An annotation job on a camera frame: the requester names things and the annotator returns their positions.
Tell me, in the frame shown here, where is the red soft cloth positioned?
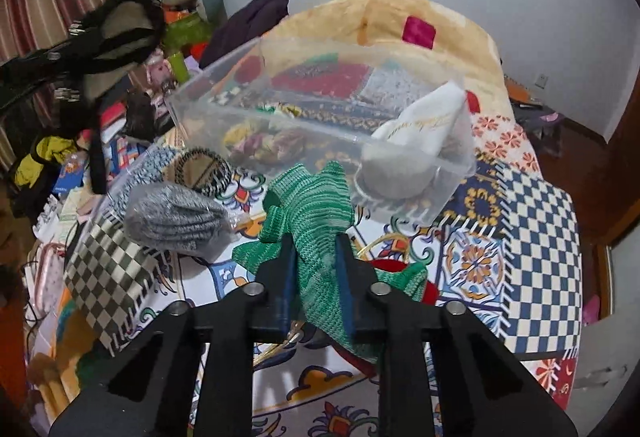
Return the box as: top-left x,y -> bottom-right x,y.
341,259 -> 438,377

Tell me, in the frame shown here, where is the green knitted glove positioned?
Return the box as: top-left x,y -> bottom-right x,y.
231,159 -> 430,365

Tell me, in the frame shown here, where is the grey knitted item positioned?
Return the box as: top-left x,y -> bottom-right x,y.
124,182 -> 250,261

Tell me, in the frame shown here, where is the black white braided rope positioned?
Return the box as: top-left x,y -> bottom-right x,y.
171,145 -> 234,198

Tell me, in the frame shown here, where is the checkered black white pouch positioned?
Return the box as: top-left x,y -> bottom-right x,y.
64,214 -> 167,355

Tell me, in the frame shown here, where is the green cardboard box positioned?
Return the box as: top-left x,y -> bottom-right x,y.
162,13 -> 214,53

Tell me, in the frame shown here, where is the clear plastic storage box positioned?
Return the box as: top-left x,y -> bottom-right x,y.
168,37 -> 476,223

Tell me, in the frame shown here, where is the dark purple garment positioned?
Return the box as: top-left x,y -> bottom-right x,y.
198,0 -> 288,70

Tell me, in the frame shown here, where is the colourful patterned tablecloth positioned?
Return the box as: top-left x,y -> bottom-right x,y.
130,111 -> 582,436

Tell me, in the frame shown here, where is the white embroidered cloth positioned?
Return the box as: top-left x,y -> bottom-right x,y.
358,82 -> 466,200

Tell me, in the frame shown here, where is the beige fleece blanket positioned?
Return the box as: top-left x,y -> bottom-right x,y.
269,0 -> 504,89

